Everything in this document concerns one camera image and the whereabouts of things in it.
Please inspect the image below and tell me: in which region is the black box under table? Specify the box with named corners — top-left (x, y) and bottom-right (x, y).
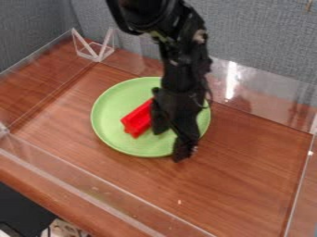
top-left (0, 182), bottom-right (58, 237)

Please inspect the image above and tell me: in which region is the light green plate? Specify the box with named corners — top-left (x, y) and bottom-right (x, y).
top-left (91, 77), bottom-right (210, 157)

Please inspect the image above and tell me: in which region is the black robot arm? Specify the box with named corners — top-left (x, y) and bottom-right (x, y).
top-left (106, 0), bottom-right (213, 162)

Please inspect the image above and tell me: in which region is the clear acrylic enclosure wall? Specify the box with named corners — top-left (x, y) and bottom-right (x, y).
top-left (0, 34), bottom-right (317, 237)

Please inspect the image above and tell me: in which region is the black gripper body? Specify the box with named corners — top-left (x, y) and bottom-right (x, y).
top-left (153, 87), bottom-right (205, 128)

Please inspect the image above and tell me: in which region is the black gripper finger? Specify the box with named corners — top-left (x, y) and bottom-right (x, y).
top-left (173, 115), bottom-right (201, 163)
top-left (150, 102), bottom-right (170, 135)

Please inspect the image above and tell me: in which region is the clear acrylic corner bracket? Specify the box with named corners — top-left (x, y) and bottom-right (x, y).
top-left (71, 29), bottom-right (115, 63)

